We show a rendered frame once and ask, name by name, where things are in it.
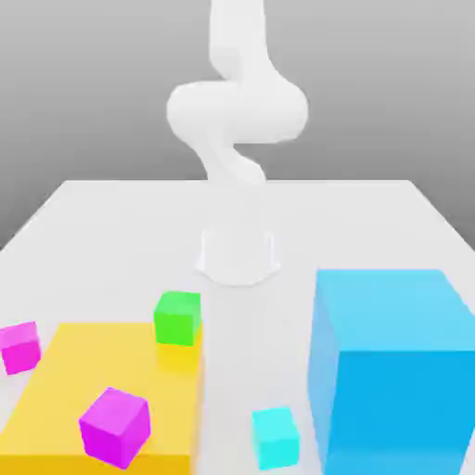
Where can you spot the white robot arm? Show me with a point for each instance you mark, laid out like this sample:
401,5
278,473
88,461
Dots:
237,107

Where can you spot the small green cube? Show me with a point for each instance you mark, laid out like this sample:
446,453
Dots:
177,319

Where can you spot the small cyan cube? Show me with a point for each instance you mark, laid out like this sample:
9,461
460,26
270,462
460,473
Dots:
275,438

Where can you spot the small purple cube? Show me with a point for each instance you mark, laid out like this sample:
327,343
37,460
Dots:
115,426

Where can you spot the small pink cube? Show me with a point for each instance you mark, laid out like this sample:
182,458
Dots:
20,349

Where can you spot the large yellow box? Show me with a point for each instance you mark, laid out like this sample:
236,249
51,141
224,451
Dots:
92,371

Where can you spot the large blue box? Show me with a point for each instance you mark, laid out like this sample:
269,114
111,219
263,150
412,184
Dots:
400,371

